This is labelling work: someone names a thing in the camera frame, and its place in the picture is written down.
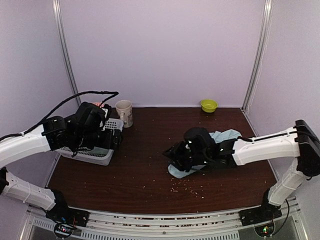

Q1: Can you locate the right aluminium frame post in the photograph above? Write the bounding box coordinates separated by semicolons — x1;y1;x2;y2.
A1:
241;0;273;113

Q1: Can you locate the red patterned bowl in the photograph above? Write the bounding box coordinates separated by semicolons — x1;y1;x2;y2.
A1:
93;102;104;108

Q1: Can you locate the aluminium frame post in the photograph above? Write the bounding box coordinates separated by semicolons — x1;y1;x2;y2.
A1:
241;0;273;113
52;0;79;95

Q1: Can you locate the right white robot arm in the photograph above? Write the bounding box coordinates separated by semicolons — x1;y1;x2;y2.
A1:
163;119;320;221

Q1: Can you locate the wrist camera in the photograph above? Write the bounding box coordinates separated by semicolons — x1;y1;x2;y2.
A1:
72;102;112;131
183;127;217;161

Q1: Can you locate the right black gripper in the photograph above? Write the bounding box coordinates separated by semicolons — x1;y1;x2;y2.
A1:
164;140;211;172

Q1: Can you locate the beige ceramic mug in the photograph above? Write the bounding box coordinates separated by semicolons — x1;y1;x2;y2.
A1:
115;100;133;128

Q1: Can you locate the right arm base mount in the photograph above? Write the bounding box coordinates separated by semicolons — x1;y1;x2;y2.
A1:
238;203;282;238

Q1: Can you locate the lime green bowl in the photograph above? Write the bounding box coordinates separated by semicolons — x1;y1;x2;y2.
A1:
200;99;218;113

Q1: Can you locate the front aluminium rail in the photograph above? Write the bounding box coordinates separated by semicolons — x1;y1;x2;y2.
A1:
24;197;305;240

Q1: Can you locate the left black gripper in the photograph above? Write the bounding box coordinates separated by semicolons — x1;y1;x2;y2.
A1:
73;128;123;150

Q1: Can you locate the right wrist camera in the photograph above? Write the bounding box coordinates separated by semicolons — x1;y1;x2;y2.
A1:
183;127;217;161

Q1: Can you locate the green panda towel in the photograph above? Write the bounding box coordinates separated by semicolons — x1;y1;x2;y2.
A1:
89;147;110;157

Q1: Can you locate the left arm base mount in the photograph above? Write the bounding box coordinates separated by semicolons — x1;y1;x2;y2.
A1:
44;201;90;240

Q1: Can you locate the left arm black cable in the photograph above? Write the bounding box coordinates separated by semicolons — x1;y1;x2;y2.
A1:
0;90;120;141

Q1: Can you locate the left aluminium frame post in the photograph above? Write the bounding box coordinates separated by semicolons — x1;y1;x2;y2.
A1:
52;0;79;95

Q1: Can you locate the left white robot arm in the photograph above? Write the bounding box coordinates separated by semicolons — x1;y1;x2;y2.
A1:
0;126;116;222

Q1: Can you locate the white plastic basket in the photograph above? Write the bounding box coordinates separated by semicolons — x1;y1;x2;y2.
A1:
56;118;124;166

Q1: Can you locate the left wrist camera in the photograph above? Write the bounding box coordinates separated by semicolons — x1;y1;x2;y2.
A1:
72;102;112;131

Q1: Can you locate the light blue towel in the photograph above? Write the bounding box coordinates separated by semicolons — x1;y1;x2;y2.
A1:
167;129;242;179

